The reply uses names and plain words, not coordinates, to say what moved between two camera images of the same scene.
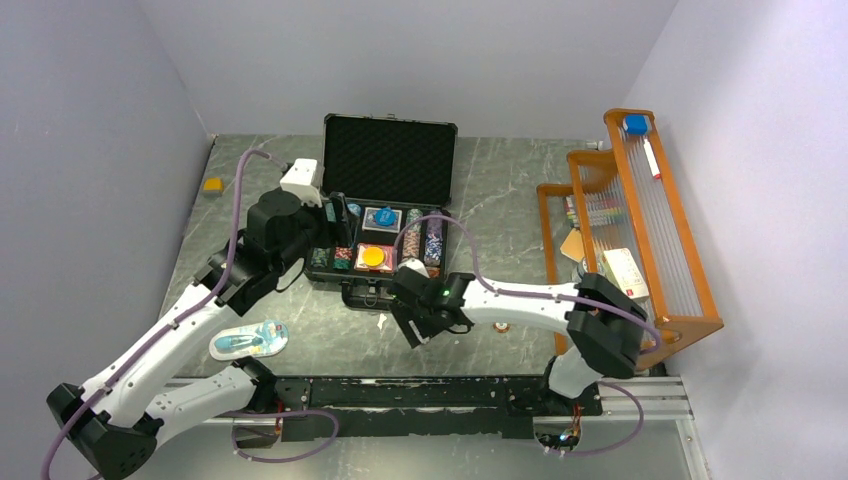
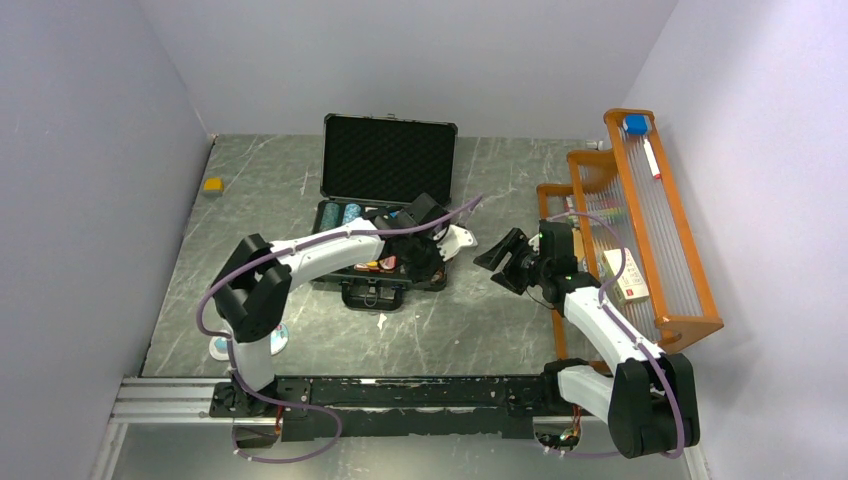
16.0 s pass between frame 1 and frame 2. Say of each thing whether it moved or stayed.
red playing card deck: stayed
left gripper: moved
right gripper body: moved
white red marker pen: stayed
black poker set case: stayed
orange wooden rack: stayed
